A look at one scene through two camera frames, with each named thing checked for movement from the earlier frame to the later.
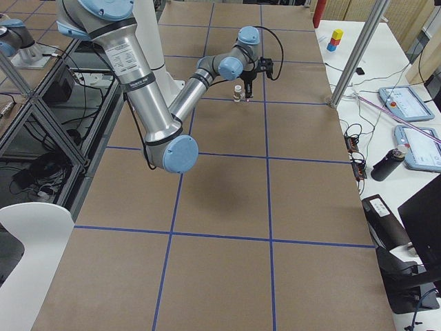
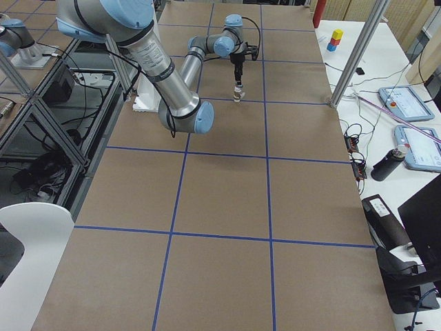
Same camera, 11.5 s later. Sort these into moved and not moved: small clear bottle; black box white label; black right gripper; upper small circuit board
Moved: black right gripper
Not moved: upper small circuit board; black box white label; small clear bottle
